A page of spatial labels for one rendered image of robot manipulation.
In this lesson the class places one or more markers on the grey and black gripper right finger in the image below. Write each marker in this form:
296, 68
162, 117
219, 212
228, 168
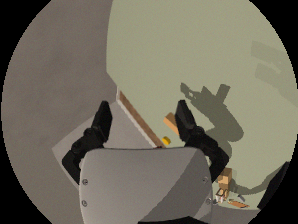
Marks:
194, 136

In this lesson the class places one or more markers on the orange wooden bar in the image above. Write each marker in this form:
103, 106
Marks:
169, 120

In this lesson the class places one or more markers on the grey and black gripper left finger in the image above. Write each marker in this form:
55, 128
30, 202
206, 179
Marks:
93, 138

